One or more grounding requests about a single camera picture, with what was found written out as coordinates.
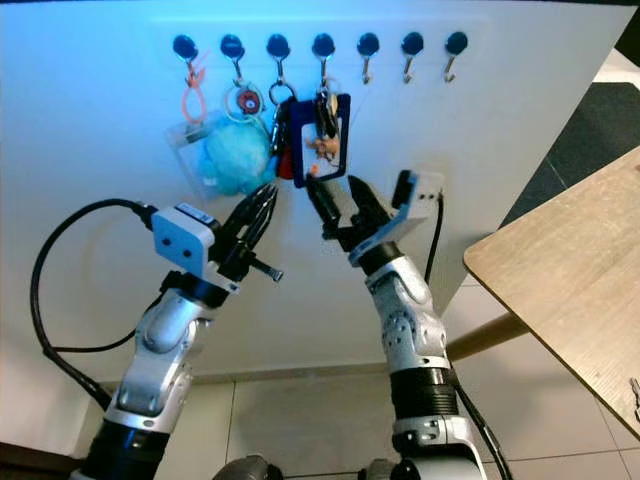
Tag key bunch with tan figure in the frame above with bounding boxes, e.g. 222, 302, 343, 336
312, 78, 341, 163

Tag blue frame card holder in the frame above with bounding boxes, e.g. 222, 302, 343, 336
290, 94, 353, 187

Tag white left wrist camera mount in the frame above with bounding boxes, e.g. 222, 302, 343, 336
152, 203, 221, 291

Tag black floor mat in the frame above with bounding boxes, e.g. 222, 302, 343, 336
500, 80, 640, 226

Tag light wooden table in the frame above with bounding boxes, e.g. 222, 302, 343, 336
445, 145, 640, 441

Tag round orange white keychain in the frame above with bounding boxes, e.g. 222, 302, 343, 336
232, 62, 261, 119

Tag teal plush keychain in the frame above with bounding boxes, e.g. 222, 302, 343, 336
203, 118, 266, 197

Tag clear badge holder orange lanyard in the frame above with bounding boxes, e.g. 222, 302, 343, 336
165, 58, 221, 197

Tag white partition board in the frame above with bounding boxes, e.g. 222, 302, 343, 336
0, 0, 640, 386

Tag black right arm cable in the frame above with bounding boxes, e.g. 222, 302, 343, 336
423, 195, 513, 480

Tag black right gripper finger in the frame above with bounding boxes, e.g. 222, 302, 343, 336
346, 175, 392, 230
305, 178, 350, 239

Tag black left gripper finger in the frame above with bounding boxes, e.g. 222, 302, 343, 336
227, 184, 270, 245
239, 183, 279, 254

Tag red black carabiner keys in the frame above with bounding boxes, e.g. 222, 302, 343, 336
264, 82, 292, 184

